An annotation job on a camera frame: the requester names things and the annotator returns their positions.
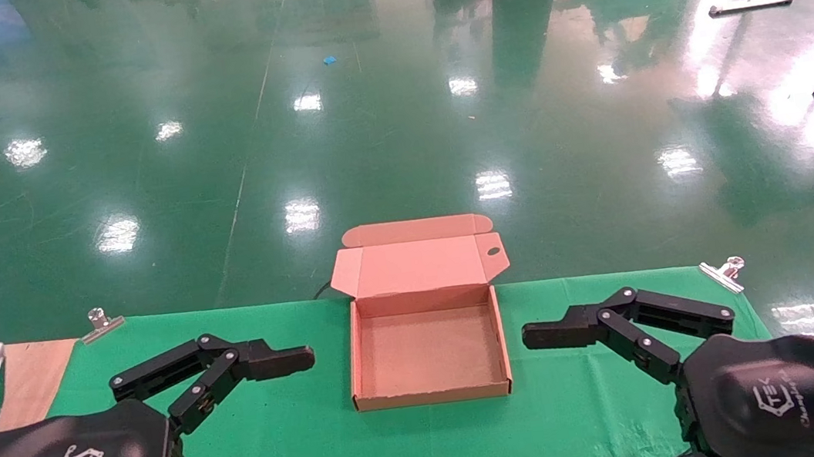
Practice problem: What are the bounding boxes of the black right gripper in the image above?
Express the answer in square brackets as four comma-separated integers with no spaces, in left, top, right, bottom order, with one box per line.
[518,264,814,457]

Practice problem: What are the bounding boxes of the open brown cardboard box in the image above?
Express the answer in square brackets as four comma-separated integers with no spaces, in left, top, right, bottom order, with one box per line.
[325,208,526,415]

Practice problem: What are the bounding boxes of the metal binder clip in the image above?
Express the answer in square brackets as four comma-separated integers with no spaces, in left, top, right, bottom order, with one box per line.
[698,255,749,298]
[78,304,128,346]

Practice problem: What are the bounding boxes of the green table cloth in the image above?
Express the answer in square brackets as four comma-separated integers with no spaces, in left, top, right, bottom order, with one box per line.
[37,240,787,457]

